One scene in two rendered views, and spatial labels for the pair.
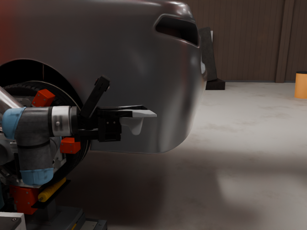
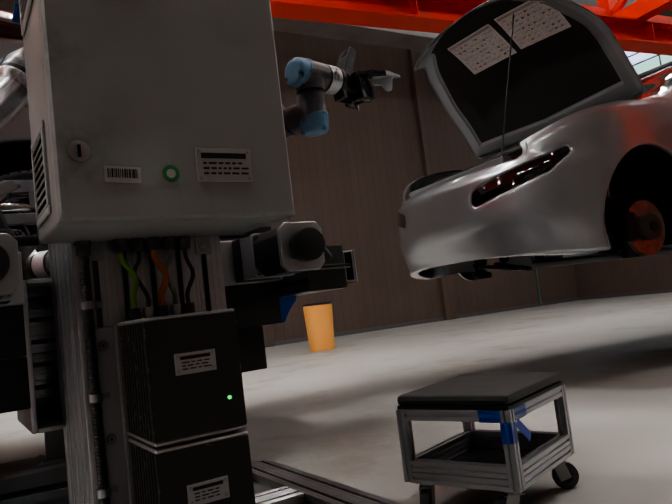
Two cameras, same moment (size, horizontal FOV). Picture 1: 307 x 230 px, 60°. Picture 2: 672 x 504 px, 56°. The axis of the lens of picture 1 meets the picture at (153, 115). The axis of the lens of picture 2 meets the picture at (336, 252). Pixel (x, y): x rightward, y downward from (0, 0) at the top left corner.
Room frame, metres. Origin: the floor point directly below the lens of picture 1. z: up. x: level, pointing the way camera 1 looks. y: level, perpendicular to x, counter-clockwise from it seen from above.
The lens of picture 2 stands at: (-0.69, 1.23, 0.62)
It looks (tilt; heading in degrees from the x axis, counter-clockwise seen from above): 5 degrees up; 324
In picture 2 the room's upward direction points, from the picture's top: 7 degrees counter-clockwise
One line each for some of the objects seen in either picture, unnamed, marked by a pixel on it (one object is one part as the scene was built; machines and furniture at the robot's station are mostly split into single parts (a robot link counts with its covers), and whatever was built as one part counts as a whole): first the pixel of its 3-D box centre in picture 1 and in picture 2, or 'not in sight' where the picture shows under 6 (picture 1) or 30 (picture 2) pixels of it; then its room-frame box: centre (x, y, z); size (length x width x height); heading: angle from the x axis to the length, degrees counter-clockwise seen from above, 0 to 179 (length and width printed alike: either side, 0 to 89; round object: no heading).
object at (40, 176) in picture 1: (37, 158); (308, 114); (0.63, 0.30, 1.12); 0.11 x 0.08 x 0.11; 10
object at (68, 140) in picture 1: (70, 145); not in sight; (1.41, 0.47, 0.85); 0.09 x 0.08 x 0.07; 80
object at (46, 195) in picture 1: (53, 187); not in sight; (1.53, 0.65, 0.51); 0.29 x 0.06 x 0.06; 170
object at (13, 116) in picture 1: (30, 123); (308, 76); (0.62, 0.30, 1.21); 0.11 x 0.08 x 0.09; 100
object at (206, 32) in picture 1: (208, 58); not in sight; (8.86, -1.78, 0.97); 1.11 x 1.10 x 1.94; 173
